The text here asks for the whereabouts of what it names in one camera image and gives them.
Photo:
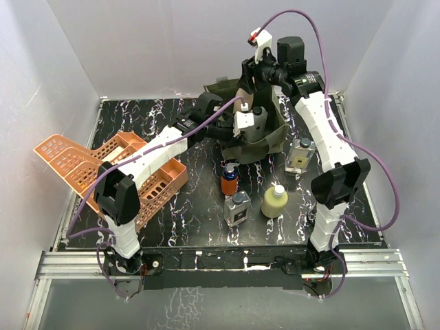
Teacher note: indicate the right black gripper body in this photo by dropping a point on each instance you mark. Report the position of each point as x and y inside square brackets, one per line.
[264, 73]

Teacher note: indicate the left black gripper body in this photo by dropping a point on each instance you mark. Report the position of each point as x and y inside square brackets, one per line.
[219, 130]

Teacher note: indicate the beige brown lotion bottle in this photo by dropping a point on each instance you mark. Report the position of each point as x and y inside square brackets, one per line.
[244, 98]

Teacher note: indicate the olive green canvas bag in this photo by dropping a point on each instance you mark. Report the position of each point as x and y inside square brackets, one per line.
[268, 134]

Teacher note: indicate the white rectangular lotion bottle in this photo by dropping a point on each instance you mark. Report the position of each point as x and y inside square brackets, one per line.
[257, 132]

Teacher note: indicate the orange bottle blue pump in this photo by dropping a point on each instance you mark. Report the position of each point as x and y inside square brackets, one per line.
[229, 179]

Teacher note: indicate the clear square bottle black cap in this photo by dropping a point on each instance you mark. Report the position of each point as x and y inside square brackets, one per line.
[300, 155]

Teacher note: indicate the yellow green lotion bottle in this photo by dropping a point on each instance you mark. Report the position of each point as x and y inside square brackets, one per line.
[274, 201]

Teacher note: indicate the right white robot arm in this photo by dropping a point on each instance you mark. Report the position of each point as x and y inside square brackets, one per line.
[343, 172]

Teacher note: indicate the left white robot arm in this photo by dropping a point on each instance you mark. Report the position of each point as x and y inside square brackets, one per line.
[117, 188]

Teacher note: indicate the clear square bottle grey cap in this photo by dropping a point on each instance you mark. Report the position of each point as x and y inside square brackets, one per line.
[236, 208]

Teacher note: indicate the orange plastic basket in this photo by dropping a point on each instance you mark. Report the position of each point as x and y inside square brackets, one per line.
[78, 166]

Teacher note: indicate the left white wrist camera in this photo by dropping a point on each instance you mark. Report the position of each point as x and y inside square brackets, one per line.
[243, 120]

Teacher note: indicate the aluminium frame rail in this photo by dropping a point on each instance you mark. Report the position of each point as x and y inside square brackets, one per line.
[222, 288]

